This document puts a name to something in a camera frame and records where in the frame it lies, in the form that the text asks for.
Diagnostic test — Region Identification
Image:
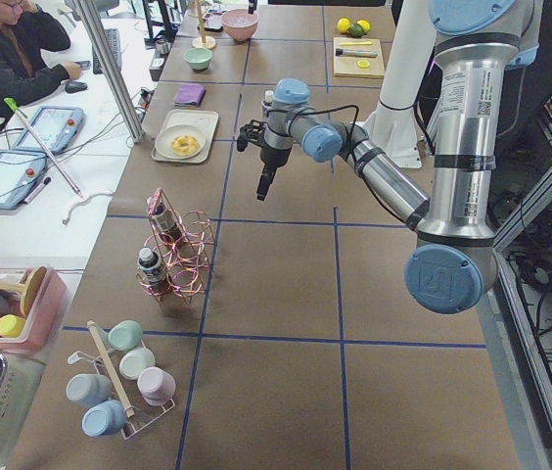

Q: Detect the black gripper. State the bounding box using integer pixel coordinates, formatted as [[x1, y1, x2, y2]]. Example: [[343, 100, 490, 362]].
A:
[[256, 146, 290, 201]]

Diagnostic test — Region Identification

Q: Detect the tea bottle white cap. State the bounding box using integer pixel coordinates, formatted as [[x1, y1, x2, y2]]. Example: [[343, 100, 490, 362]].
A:
[[261, 90, 274, 119]]

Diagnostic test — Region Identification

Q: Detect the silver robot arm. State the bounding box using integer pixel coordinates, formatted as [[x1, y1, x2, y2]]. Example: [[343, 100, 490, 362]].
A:
[[239, 1, 542, 314]]

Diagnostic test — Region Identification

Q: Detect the cream serving tray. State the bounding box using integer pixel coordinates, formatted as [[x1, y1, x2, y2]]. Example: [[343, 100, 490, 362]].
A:
[[152, 110, 219, 165]]

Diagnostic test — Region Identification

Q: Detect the tea bottle in rack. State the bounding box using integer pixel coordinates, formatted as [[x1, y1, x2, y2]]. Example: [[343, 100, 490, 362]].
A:
[[152, 203, 183, 243], [137, 247, 166, 286]]

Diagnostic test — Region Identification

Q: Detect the glazed donut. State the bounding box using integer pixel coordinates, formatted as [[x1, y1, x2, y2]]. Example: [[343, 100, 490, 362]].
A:
[[171, 134, 201, 157]]

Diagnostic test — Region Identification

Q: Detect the purple folded cloth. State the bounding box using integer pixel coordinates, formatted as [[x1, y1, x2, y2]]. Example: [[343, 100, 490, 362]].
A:
[[173, 83, 207, 107]]

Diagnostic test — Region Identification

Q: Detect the white round plate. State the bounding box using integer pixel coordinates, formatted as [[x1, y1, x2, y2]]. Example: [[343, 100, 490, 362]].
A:
[[155, 124, 206, 160]]

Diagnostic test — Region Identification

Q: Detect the wooden cutting board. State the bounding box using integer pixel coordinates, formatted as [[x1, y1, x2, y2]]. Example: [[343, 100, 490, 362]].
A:
[[333, 37, 385, 78]]

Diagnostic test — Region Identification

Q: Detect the mint green bowl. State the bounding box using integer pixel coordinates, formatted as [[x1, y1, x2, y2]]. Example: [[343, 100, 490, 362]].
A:
[[183, 48, 213, 71]]

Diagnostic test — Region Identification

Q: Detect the lemon slice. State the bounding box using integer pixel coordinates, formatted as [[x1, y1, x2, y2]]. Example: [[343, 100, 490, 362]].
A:
[[356, 59, 371, 70]]

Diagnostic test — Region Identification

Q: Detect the wooden stand on table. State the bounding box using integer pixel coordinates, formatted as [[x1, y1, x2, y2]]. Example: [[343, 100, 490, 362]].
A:
[[192, 0, 216, 50]]

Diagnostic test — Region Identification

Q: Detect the pink bowl of ice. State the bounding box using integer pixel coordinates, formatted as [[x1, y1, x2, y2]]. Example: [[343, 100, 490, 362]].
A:
[[221, 9, 258, 42]]

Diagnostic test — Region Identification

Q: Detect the yellow plastic knife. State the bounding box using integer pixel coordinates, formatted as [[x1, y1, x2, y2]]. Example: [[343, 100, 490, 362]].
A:
[[338, 40, 373, 47]]

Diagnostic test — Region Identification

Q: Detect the yellow lemon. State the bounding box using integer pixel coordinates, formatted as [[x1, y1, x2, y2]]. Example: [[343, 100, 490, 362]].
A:
[[337, 18, 351, 34], [356, 20, 371, 34]]

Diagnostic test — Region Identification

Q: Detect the green lime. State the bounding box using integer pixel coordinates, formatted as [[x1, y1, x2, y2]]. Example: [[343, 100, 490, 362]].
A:
[[347, 23, 365, 38]]

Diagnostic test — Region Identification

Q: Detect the black keyboard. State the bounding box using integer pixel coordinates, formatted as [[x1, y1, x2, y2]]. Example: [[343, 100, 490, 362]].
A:
[[92, 28, 122, 74]]

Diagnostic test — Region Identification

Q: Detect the computer mouse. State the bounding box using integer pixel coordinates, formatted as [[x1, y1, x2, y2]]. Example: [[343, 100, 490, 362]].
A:
[[65, 80, 88, 94]]

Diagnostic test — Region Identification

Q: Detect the mint green ceramic mug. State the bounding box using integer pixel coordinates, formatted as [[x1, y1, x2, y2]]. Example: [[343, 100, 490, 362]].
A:
[[108, 319, 143, 351]]

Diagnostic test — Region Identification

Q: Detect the black marker pen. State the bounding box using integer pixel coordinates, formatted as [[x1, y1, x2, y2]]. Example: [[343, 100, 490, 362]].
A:
[[23, 176, 52, 204]]

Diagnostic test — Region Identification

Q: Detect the pale green mug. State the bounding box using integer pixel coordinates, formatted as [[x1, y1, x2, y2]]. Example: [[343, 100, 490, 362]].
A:
[[119, 346, 156, 380]]

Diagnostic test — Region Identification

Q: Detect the lilac ceramic mug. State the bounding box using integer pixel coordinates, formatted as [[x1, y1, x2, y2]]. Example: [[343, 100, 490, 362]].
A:
[[137, 366, 176, 406]]

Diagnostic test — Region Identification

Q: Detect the pink storage box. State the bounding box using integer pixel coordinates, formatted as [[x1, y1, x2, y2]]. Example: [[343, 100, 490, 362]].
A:
[[0, 266, 66, 353]]

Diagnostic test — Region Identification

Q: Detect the teach pendant with red button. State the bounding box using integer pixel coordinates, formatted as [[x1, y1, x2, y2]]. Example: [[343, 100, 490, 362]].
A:
[[0, 149, 47, 210]]

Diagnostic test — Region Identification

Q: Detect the wooden mug tree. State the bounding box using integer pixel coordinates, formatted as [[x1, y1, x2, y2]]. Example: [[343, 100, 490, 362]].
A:
[[0, 266, 48, 318]]

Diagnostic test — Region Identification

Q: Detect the metal reacher grabber tool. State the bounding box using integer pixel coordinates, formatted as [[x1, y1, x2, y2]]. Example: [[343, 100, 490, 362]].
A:
[[3, 96, 114, 226]]

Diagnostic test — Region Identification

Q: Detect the grey blue mug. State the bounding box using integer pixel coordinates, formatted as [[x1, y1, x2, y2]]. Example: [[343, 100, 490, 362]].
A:
[[66, 374, 112, 407]]

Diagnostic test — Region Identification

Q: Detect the light blue mug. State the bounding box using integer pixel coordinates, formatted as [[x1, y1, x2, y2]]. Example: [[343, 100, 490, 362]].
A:
[[81, 399, 127, 437]]

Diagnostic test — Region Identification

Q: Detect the seated person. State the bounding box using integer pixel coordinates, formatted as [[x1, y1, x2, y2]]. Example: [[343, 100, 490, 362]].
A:
[[0, 1, 81, 120]]

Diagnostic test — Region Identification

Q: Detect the yellow cup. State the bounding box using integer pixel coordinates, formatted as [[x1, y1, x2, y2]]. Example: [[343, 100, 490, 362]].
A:
[[0, 314, 25, 338]]

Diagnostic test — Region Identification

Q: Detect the copper wire bottle rack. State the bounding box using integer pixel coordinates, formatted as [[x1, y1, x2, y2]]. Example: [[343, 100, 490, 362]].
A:
[[136, 188, 215, 305]]

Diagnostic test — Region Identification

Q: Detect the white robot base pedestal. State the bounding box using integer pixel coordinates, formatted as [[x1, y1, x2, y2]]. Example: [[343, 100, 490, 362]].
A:
[[364, 0, 437, 168]]

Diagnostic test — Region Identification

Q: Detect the aluminium frame post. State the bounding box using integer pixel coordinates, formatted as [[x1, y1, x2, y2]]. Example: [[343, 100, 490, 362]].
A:
[[74, 0, 144, 144]]

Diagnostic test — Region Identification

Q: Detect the white wire mug rack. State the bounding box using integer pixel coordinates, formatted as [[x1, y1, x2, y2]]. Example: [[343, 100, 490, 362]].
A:
[[67, 320, 176, 440]]

